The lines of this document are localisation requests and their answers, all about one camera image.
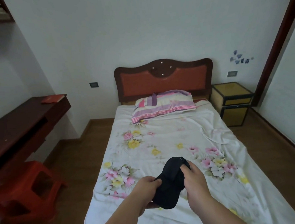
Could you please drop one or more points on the person's left hand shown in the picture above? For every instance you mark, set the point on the person's left hand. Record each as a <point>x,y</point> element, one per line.
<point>142,190</point>

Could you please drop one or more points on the person's right hand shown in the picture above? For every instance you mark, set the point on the person's right hand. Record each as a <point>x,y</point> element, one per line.
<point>195,186</point>

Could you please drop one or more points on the person's right fingers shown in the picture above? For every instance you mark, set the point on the person's right fingers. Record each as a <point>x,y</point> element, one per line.
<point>185,166</point>

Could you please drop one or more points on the person's left thumb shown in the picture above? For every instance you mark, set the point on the person's left thumb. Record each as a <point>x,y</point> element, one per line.
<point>154,182</point>

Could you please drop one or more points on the black cap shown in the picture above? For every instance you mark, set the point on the black cap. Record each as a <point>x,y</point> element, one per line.
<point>171,184</point>

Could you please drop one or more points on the person's left forearm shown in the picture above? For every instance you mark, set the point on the person's left forearm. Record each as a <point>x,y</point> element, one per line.
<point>115,221</point>

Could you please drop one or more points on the person's right forearm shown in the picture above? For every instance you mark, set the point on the person's right forearm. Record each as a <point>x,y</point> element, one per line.
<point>216,216</point>

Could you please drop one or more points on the white floral bed sheet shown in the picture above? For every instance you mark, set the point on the white floral bed sheet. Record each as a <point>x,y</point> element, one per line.
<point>177,164</point>

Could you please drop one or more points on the striped pink purple pillow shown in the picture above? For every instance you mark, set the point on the striped pink purple pillow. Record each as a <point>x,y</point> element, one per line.
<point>162,105</point>

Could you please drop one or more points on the yellow black bedside cabinet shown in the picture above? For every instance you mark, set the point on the yellow black bedside cabinet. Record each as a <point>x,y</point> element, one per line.
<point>232,102</point>

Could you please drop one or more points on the brown wooden headboard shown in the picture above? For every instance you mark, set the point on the brown wooden headboard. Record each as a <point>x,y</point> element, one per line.
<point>164,80</point>

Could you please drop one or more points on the red plastic stool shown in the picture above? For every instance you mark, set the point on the red plastic stool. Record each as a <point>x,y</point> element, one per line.
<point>24,193</point>

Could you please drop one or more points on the red book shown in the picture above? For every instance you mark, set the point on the red book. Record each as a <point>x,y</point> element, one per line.
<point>52,98</point>

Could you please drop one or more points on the dark wooden desk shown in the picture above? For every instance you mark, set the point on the dark wooden desk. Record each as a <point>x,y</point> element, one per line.
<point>16,131</point>

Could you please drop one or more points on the grey wall socket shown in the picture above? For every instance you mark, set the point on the grey wall socket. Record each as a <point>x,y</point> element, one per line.
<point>232,73</point>
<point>94,84</point>

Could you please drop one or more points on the blue flower wall sticker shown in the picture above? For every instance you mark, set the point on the blue flower wall sticker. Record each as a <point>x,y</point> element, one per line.
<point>239,57</point>

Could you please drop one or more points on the dark wooden door frame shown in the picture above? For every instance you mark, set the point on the dark wooden door frame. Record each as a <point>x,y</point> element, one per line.
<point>277,44</point>

